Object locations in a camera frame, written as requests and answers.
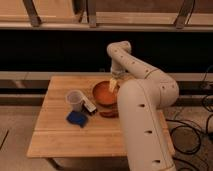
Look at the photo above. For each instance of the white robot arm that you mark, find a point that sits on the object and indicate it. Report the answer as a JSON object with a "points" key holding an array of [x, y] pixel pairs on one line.
{"points": [[138, 102]]}

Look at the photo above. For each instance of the orange ceramic bowl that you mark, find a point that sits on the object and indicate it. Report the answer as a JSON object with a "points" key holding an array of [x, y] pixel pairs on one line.
{"points": [[103, 96]]}

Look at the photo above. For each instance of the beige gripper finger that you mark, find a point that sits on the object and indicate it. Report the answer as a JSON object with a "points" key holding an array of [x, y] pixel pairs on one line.
{"points": [[112, 84]]}

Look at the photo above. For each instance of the wooden table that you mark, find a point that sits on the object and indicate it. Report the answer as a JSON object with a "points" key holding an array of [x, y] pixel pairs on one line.
{"points": [[55, 137]]}

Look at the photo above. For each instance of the middle brown shelf bracket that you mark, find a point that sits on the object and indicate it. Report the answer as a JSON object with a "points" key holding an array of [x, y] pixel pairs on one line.
{"points": [[91, 12]]}

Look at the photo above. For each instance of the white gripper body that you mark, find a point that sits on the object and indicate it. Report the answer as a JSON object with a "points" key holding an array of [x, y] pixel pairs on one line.
{"points": [[117, 73]]}

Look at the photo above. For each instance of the left brown shelf bracket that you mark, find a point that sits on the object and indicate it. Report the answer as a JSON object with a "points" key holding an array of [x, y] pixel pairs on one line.
{"points": [[34, 18]]}

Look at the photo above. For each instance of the right brown shelf bracket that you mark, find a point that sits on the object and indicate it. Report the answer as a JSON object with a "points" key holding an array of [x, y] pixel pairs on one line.
{"points": [[184, 14]]}

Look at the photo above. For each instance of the brown shelf bracket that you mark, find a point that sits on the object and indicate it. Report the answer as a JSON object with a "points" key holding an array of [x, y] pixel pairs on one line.
{"points": [[91, 12], [184, 14], [34, 18]]}

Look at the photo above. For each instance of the blue cloth sponge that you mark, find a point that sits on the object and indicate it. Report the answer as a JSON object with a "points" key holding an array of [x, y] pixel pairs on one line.
{"points": [[77, 118]]}

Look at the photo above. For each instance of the clear plastic cup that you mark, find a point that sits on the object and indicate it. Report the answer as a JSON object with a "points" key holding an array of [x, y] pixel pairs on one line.
{"points": [[75, 99]]}

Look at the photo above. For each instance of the black white small box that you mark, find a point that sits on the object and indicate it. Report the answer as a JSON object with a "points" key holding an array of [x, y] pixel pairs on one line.
{"points": [[90, 107]]}

